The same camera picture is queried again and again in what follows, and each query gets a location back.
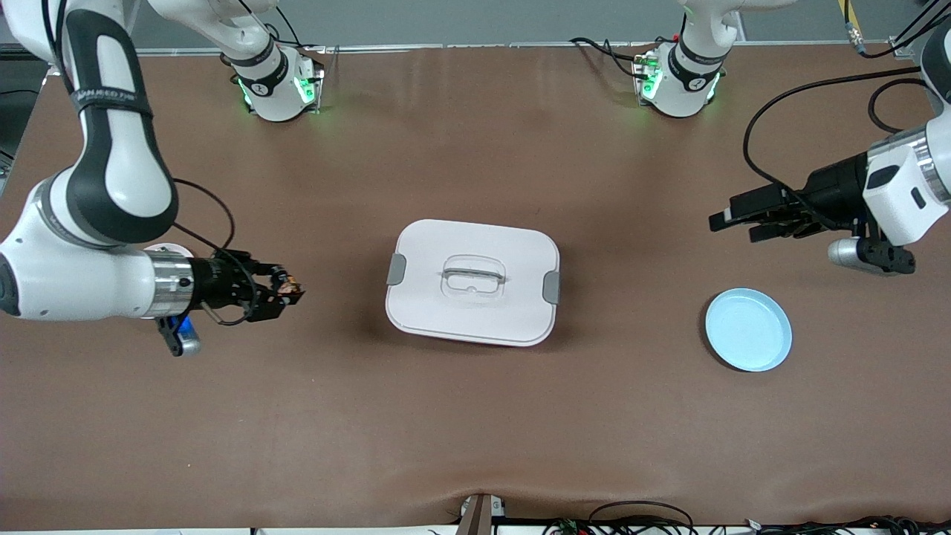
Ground white lidded storage box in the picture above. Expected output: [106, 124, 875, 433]
[384, 218, 562, 348]

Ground light blue round plate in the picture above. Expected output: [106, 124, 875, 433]
[704, 288, 793, 373]

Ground brown table cover mat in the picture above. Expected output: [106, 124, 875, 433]
[0, 43, 951, 532]

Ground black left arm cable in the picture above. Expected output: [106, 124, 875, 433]
[743, 65, 951, 224]

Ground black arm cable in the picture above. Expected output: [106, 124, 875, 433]
[743, 65, 951, 224]
[171, 178, 257, 326]

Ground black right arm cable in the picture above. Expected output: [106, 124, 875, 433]
[171, 178, 257, 326]

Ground aluminium frame profile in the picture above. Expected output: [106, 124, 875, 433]
[888, 0, 951, 59]

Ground black base power cable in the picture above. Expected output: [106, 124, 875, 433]
[568, 36, 647, 79]

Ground aluminium table edge rail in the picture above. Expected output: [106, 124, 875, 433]
[137, 41, 911, 59]

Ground black cable tangle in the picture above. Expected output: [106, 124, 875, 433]
[546, 515, 951, 535]

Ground black looped cable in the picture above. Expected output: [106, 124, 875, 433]
[589, 501, 695, 535]

